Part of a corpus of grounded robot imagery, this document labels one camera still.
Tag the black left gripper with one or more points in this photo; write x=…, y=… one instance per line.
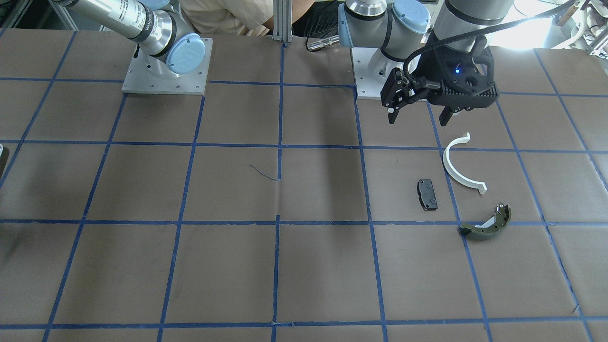
x=433, y=65

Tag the black brake pad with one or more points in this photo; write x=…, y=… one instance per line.
x=426, y=194

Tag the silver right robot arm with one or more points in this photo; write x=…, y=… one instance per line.
x=155, y=25

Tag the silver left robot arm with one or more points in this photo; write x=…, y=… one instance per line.
x=403, y=30

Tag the green curved brake shoe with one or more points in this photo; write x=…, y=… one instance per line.
x=491, y=228

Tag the brown paper table cover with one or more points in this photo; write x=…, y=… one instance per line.
x=279, y=207

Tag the person in beige shirt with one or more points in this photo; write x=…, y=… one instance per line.
x=230, y=17

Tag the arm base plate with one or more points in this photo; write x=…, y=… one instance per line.
x=148, y=76
x=371, y=69

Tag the white curved plastic bracket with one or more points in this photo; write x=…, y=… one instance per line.
x=454, y=173

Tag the aluminium frame post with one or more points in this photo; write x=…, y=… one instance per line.
x=282, y=21

